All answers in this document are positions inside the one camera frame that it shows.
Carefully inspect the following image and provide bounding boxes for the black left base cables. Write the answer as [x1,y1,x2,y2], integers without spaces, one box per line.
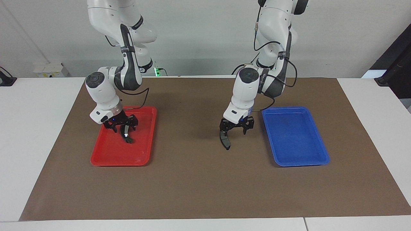
[231,53,259,76]

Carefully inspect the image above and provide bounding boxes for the red plastic tray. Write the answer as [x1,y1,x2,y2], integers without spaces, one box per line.
[90,106,157,167]

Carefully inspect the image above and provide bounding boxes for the black stand frame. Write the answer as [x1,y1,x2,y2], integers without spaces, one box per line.
[369,24,411,99]

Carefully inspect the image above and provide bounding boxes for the black table clamp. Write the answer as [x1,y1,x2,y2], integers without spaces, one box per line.
[0,66,17,87]

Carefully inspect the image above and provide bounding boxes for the white power strip box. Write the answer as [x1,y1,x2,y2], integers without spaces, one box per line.
[34,63,69,78]

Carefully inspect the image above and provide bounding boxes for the blue plastic tray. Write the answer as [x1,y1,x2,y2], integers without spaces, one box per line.
[261,107,330,167]

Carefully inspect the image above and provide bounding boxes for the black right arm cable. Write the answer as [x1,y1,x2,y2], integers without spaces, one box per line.
[104,24,150,111]

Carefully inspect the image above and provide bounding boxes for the brown table mat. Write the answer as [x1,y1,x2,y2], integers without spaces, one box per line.
[19,77,411,222]

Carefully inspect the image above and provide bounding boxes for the dark brake pad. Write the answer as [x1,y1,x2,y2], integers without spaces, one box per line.
[220,130,231,150]

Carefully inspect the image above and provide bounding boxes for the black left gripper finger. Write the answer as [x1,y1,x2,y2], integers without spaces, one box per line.
[220,119,230,138]
[243,117,255,134]

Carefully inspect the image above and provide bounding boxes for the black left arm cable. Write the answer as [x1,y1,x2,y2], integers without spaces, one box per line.
[253,19,298,113]

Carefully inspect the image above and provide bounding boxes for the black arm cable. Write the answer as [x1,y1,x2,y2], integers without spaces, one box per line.
[253,19,298,113]
[104,24,150,111]

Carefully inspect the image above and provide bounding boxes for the curved brake shoe silver web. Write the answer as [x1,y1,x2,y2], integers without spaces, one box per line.
[120,124,135,144]

